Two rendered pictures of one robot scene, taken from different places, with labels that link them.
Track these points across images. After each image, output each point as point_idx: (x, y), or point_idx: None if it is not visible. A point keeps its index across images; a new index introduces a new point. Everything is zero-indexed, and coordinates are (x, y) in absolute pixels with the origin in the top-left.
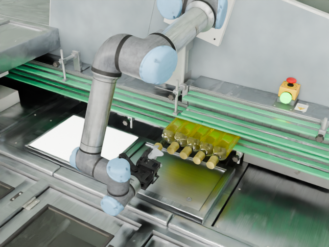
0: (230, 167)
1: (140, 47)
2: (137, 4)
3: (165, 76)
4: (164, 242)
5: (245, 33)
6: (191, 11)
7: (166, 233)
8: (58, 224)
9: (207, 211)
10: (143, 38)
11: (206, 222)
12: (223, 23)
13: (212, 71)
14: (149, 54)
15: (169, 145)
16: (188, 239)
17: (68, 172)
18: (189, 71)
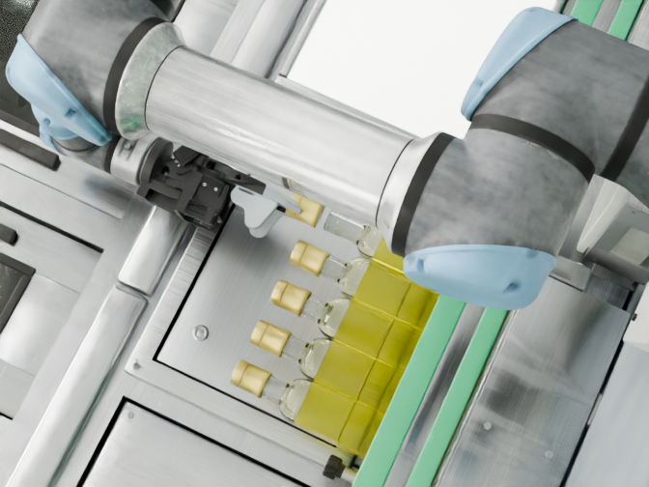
0: (349, 462)
1: (47, 13)
2: None
3: (57, 120)
4: (79, 282)
5: (625, 436)
6: (353, 146)
7: (95, 283)
8: None
9: (152, 383)
10: (99, 13)
11: (133, 383)
12: (477, 304)
13: (625, 353)
14: (21, 43)
15: (308, 245)
16: (74, 336)
17: (288, 0)
18: (637, 265)
